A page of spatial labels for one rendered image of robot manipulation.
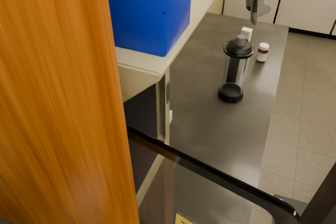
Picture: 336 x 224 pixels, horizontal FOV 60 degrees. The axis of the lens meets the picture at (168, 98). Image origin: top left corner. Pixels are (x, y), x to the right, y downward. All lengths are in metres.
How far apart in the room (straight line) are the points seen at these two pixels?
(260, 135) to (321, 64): 2.35
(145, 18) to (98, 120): 0.13
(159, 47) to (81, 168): 0.20
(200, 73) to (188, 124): 0.32
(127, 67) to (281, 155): 2.01
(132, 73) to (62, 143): 0.13
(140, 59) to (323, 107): 2.52
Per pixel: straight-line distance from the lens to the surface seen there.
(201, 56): 1.42
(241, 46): 1.06
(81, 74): 0.29
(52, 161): 0.48
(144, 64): 0.37
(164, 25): 0.36
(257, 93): 1.25
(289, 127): 2.52
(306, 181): 2.24
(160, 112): 0.88
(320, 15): 3.69
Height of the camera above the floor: 1.72
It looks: 42 degrees down
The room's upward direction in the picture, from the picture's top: straight up
